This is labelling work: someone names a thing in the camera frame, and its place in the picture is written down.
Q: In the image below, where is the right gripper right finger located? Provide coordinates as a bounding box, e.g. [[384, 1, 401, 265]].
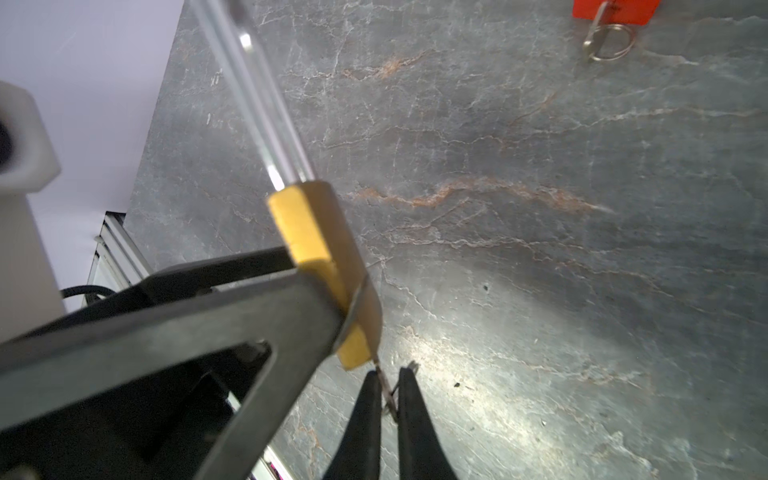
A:
[[397, 367, 457, 480]]

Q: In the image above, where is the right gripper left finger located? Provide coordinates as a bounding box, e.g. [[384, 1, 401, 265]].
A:
[[323, 370, 382, 480]]

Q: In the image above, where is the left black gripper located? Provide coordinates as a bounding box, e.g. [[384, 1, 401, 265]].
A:
[[1, 247, 368, 479]]

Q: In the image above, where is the brass padlock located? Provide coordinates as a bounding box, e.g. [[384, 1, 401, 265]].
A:
[[191, 1, 383, 370]]

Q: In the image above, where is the silver key with ring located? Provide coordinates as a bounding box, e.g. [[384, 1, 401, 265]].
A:
[[582, 1, 636, 63]]

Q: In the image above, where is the red safety padlock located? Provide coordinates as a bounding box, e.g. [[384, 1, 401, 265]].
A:
[[572, 0, 661, 26]]

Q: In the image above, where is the aluminium front rail frame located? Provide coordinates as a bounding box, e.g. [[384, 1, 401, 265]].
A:
[[87, 212, 153, 292]]

